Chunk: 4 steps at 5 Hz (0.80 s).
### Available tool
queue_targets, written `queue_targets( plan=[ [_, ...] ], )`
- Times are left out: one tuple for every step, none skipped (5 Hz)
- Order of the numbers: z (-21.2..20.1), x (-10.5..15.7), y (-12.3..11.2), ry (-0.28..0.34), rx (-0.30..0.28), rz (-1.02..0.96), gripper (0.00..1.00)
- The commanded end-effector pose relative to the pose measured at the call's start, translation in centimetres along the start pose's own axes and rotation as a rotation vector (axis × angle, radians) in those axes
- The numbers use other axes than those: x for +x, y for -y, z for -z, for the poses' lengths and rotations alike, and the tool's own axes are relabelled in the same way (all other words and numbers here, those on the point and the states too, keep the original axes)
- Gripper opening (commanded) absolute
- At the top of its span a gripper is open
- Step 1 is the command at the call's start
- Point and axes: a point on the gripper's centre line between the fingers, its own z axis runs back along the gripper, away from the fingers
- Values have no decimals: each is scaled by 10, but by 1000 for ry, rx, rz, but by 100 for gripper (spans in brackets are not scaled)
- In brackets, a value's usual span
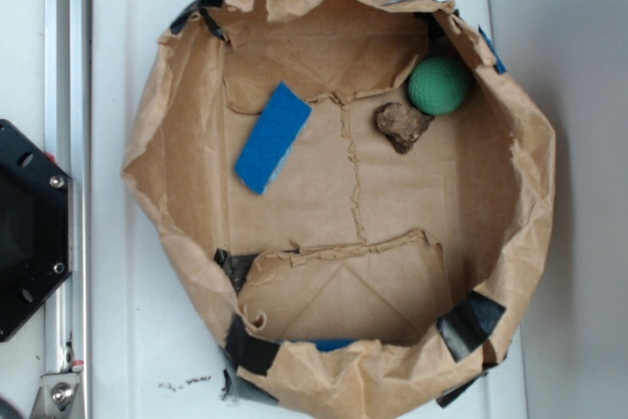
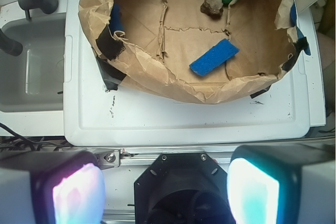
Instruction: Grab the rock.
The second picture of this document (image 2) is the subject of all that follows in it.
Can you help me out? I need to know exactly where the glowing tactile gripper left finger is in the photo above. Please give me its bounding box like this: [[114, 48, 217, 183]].
[[1, 151, 106, 223]]

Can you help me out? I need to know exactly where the aluminium extrusion rail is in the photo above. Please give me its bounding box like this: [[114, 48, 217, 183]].
[[88, 145, 237, 169]]

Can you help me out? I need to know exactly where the black hose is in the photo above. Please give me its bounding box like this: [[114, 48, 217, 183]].
[[0, 28, 24, 57]]

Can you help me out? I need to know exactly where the grey sink basin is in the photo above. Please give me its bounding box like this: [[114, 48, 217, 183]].
[[1, 13, 66, 112]]

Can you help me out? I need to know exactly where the white plastic bin lid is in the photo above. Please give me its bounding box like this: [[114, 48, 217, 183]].
[[64, 0, 326, 147]]

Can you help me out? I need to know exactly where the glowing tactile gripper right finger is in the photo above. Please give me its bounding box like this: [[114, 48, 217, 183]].
[[227, 144, 335, 223]]

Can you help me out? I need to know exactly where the brown paper bag tray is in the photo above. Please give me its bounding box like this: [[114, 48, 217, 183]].
[[79, 0, 309, 104]]

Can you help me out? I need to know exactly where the blue sponge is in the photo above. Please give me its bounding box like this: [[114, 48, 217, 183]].
[[189, 39, 239, 77]]

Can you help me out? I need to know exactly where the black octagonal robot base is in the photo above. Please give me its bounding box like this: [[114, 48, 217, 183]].
[[134, 153, 236, 223]]

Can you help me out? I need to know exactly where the brown rock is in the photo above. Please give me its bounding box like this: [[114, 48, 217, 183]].
[[200, 0, 224, 19]]

